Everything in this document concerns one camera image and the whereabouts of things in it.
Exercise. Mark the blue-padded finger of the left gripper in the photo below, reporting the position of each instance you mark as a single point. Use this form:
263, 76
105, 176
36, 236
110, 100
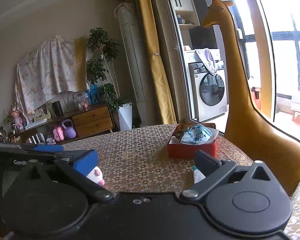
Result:
48, 148

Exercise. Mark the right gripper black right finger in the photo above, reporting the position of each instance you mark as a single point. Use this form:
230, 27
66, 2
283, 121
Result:
216, 173

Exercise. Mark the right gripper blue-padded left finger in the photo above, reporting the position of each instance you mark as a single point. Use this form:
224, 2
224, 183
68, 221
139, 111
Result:
76, 165

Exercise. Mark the blue cartoon face mask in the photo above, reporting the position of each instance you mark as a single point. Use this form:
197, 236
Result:
199, 135

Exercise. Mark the red tin box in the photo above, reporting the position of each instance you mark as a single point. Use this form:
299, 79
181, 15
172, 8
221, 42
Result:
177, 150

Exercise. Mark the tissue pack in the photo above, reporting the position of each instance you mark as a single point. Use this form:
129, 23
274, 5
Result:
197, 175

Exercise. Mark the white bunny plush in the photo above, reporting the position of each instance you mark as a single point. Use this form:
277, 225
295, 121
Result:
96, 176

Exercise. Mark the pink toy case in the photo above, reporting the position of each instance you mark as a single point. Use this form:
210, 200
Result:
58, 133

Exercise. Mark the purple kettlebell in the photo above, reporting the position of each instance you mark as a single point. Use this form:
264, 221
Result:
69, 130

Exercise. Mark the black speaker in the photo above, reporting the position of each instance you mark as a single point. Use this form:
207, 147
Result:
57, 108

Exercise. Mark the brown hair scrunchie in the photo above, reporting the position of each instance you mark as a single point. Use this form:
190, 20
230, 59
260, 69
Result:
179, 134

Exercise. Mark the wooden drawer cabinet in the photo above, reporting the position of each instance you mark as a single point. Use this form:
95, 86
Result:
78, 124

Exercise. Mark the white plant pot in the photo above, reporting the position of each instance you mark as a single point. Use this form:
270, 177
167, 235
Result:
125, 117

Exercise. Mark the floral cloth cover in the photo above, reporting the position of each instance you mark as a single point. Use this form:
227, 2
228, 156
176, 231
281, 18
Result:
56, 66

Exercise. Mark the white washing machine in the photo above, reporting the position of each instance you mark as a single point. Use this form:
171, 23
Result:
207, 93

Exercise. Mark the potted green plant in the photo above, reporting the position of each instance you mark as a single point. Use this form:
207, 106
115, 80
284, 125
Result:
101, 69

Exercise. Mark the purple cloth on washer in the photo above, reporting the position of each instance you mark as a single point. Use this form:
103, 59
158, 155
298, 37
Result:
207, 59

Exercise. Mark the yellow curtain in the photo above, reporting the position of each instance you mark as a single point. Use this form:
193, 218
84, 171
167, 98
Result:
162, 90

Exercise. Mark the standing air conditioner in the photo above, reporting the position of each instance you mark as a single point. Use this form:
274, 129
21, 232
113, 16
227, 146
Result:
137, 60

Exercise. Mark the picture frame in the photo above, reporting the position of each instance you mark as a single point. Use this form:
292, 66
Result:
43, 112

